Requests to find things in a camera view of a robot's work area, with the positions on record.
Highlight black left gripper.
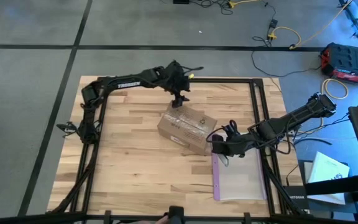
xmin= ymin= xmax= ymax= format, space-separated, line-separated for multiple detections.
xmin=165 ymin=60 xmax=193 ymax=110

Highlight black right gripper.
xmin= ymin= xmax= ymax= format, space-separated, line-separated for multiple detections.
xmin=211 ymin=131 xmax=258 ymax=158

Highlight brown Sephora cardboard box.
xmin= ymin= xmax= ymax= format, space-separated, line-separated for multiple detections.
xmin=157 ymin=102 xmax=219 ymax=156

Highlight white mesh pouch purple trim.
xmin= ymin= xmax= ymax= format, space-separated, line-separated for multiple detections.
xmin=211 ymin=148 xmax=269 ymax=202

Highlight black Netgear router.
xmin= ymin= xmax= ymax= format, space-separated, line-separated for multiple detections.
xmin=284 ymin=185 xmax=310 ymax=211

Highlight white booklet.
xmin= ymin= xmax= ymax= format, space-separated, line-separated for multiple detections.
xmin=308 ymin=151 xmax=351 ymax=206

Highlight red black toolbox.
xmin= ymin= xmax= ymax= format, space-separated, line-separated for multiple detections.
xmin=319 ymin=42 xmax=358 ymax=85

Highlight black floor cable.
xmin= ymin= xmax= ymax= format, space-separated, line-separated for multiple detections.
xmin=251 ymin=37 xmax=323 ymax=78

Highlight yellow extension cord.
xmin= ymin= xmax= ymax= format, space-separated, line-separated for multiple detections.
xmin=267 ymin=0 xmax=354 ymax=50

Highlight yellow coiled cable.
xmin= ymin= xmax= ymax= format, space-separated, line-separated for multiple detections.
xmin=320 ymin=78 xmax=350 ymax=128

